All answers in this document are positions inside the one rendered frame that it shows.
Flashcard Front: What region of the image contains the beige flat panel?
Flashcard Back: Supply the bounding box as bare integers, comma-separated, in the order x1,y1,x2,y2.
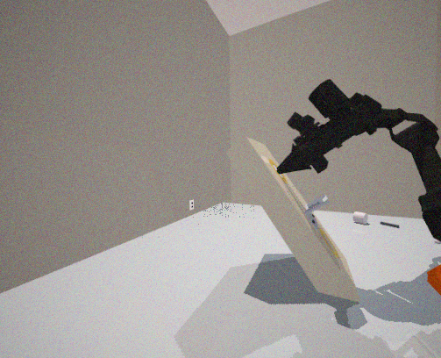
226,136,361,302

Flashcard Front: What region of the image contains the white cylinder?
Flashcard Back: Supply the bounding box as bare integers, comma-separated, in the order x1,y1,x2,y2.
352,211,367,224

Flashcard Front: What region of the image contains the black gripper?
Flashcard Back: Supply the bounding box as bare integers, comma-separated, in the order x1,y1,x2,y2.
277,121,345,174

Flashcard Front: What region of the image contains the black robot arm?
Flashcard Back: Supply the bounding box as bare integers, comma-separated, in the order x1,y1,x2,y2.
286,79,441,241

